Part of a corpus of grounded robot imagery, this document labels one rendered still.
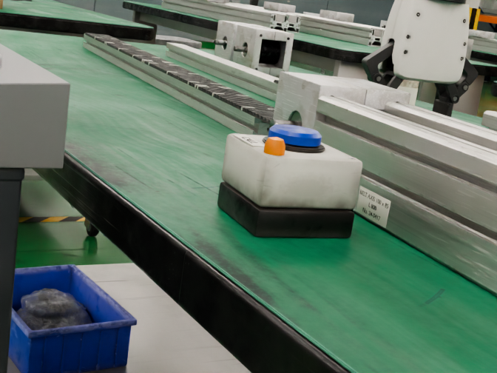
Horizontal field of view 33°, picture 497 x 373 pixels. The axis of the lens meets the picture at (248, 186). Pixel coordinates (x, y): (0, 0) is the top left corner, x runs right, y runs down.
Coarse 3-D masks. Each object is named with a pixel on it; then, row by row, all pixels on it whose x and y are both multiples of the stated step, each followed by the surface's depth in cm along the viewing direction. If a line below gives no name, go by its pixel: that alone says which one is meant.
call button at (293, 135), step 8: (272, 128) 62; (280, 128) 61; (288, 128) 62; (296, 128) 62; (304, 128) 63; (272, 136) 61; (280, 136) 61; (288, 136) 60; (296, 136) 60; (304, 136) 60; (312, 136) 61; (320, 136) 62; (296, 144) 60; (304, 144) 61; (312, 144) 61
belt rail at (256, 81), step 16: (176, 48) 182; (192, 48) 182; (192, 64) 172; (208, 64) 166; (224, 64) 156; (240, 64) 159; (224, 80) 156; (240, 80) 149; (256, 80) 142; (272, 80) 138; (272, 96) 136
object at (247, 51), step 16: (240, 32) 178; (256, 32) 171; (272, 32) 173; (240, 48) 175; (256, 48) 172; (272, 48) 176; (288, 48) 175; (256, 64) 173; (272, 64) 180; (288, 64) 176
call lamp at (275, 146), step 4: (268, 140) 58; (272, 140) 58; (276, 140) 58; (280, 140) 58; (268, 144) 58; (272, 144) 58; (276, 144) 58; (280, 144) 58; (284, 144) 58; (264, 148) 58; (268, 148) 58; (272, 148) 58; (276, 148) 58; (280, 148) 58; (284, 148) 58; (268, 152) 58; (272, 152) 58; (276, 152) 58; (280, 152) 58; (284, 152) 58
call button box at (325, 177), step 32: (224, 160) 64; (256, 160) 59; (288, 160) 58; (320, 160) 59; (352, 160) 60; (224, 192) 64; (256, 192) 59; (288, 192) 59; (320, 192) 60; (352, 192) 61; (256, 224) 59; (288, 224) 59; (320, 224) 60; (352, 224) 62
